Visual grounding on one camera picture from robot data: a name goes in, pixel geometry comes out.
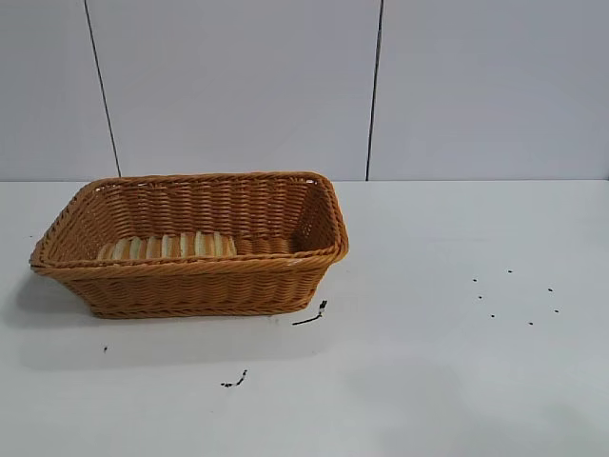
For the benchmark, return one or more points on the long ridged bread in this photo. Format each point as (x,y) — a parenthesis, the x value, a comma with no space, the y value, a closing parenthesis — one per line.
(166,247)

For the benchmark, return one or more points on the brown wicker basket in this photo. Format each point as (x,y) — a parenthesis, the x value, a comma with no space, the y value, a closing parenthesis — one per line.
(190,281)

